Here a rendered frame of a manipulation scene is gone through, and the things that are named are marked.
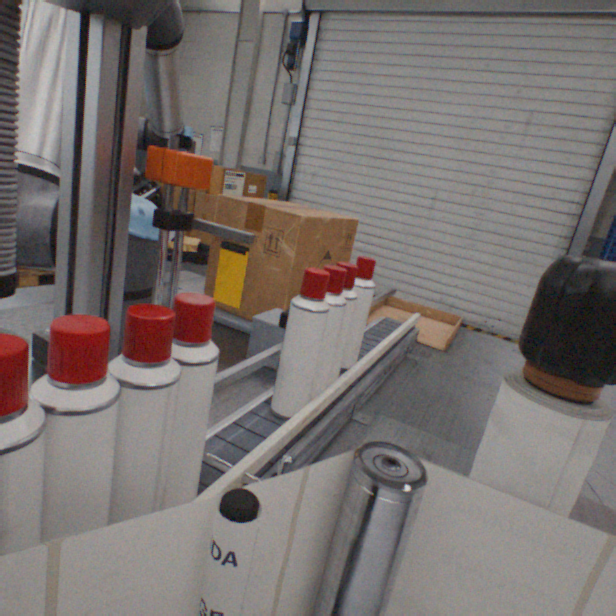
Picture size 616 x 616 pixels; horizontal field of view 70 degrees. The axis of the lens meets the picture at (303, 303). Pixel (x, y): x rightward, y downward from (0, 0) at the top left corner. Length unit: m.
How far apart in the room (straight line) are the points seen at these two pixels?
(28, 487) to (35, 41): 0.67
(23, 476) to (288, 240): 0.77
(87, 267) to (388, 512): 0.33
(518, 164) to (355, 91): 1.84
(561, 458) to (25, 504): 0.37
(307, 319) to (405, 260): 4.30
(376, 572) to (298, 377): 0.37
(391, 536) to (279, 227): 0.81
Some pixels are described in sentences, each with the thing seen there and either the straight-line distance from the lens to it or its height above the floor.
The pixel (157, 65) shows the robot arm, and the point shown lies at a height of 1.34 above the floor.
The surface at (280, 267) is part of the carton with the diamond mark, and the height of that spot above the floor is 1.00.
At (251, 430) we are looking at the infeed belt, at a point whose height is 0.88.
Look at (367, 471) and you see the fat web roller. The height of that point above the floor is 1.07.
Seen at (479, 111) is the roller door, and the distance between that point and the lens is 4.81.
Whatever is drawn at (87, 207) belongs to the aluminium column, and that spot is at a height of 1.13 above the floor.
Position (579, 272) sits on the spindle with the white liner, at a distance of 0.39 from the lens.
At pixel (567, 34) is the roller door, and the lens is 4.91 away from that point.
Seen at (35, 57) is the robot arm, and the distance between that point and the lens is 0.82.
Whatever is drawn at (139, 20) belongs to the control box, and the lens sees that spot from 0.43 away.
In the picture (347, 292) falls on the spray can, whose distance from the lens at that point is 0.66.
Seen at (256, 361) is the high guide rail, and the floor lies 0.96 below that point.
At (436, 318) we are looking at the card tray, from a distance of 1.53.
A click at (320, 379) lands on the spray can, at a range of 0.65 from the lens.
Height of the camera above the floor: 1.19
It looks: 15 degrees down
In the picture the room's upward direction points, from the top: 12 degrees clockwise
